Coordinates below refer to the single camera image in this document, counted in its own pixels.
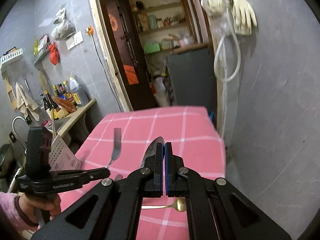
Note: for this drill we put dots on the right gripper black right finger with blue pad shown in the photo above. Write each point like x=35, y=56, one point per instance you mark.
x=215, y=208

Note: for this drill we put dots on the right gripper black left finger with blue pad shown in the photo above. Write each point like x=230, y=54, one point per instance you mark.
x=111, y=209

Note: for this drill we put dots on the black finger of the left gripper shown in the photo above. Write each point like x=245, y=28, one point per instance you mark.
x=94, y=174

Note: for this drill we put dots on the white perforated utensil holder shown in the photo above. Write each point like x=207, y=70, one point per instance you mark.
x=61, y=157

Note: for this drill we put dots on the gold spoon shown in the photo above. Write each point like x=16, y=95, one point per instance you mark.
x=179, y=204

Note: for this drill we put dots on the steel fork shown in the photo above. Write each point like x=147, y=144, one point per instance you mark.
x=116, y=147

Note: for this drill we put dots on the wooden chopstick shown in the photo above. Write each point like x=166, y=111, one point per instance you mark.
x=53, y=124

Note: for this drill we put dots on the steel table knife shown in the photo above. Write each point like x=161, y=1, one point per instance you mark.
x=151, y=150

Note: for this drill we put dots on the steel kitchen faucet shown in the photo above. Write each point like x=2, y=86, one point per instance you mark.
x=20, y=130

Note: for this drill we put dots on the person's left hand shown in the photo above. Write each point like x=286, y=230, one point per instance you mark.
x=28, y=204

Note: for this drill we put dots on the black wok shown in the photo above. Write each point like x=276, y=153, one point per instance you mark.
x=6, y=157

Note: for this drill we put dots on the dark sauce bottle yellow label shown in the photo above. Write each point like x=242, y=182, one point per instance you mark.
x=53, y=105

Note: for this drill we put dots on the beige hanging cloth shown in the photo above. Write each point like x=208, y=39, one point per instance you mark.
x=25, y=104

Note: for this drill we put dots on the wooden grater board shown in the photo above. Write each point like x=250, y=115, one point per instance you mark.
x=10, y=94

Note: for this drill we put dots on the red plastic bag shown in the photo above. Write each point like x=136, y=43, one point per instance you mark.
x=53, y=54

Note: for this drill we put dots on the green box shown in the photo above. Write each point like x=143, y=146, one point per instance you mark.
x=151, y=48

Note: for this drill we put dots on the dark grey cabinet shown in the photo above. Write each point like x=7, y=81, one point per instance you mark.
x=193, y=79

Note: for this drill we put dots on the clear bag dried goods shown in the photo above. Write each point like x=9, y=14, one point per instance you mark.
x=63, y=27

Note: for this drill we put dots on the pot on cabinet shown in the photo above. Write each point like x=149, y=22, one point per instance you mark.
x=182, y=41

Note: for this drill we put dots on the wooden shelf unit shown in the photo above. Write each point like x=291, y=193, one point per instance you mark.
x=156, y=19

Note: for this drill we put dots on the cream rubber gloves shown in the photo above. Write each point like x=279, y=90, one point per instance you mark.
x=244, y=19

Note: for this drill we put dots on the white wall rack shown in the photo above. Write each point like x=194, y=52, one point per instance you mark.
x=11, y=57

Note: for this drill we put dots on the grey wall shelf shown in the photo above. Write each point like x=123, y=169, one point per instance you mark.
x=41, y=53

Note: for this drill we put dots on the white wall socket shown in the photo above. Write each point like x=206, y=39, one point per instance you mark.
x=75, y=40

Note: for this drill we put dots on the orange wall plug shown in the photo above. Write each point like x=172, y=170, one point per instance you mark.
x=89, y=30

